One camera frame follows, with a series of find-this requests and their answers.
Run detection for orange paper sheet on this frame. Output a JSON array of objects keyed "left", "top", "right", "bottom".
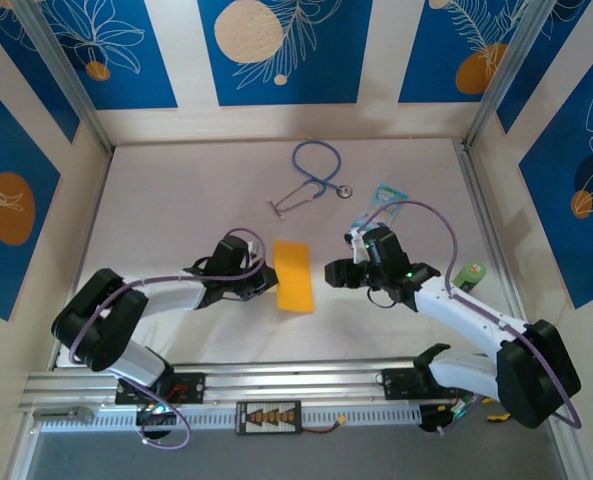
[{"left": 273, "top": 239, "right": 316, "bottom": 315}]

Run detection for blue white wipes packet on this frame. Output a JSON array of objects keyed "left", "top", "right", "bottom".
[{"left": 353, "top": 183, "right": 410, "bottom": 229}]

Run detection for blue stethoscope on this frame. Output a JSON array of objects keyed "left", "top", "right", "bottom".
[{"left": 267, "top": 140, "right": 353, "bottom": 222}]

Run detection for green bottle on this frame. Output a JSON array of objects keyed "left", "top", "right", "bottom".
[{"left": 453, "top": 259, "right": 487, "bottom": 294}]

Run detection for black power distribution board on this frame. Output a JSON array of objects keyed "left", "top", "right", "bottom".
[{"left": 235, "top": 400, "right": 303, "bottom": 436}]

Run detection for small circuit board green LED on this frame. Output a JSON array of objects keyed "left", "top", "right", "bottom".
[
  {"left": 448, "top": 398, "right": 477, "bottom": 420},
  {"left": 135, "top": 399, "right": 180, "bottom": 427}
]

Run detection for yellow black pliers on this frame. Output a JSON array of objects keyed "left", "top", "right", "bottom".
[{"left": 483, "top": 396, "right": 511, "bottom": 424}]

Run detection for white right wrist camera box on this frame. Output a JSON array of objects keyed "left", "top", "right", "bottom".
[{"left": 343, "top": 227, "right": 372, "bottom": 265}]

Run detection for long aluminium frame rail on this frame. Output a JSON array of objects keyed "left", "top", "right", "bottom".
[{"left": 18, "top": 357, "right": 570, "bottom": 414}]

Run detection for aluminium side rail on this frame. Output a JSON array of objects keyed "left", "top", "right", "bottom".
[{"left": 453, "top": 139, "right": 537, "bottom": 359}]

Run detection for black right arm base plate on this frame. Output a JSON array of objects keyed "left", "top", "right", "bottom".
[{"left": 381, "top": 368, "right": 457, "bottom": 401}]

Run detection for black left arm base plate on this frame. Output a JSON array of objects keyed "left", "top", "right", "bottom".
[{"left": 114, "top": 372, "right": 207, "bottom": 406}]

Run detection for red black wire yellow plug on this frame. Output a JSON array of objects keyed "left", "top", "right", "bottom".
[{"left": 301, "top": 417, "right": 350, "bottom": 435}]

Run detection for grey slotted cable duct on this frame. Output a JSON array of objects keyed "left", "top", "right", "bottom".
[{"left": 35, "top": 403, "right": 422, "bottom": 434}]

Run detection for aluminium corner post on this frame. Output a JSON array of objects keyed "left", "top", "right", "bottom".
[
  {"left": 13, "top": 0, "right": 115, "bottom": 156},
  {"left": 463, "top": 0, "right": 560, "bottom": 149}
]

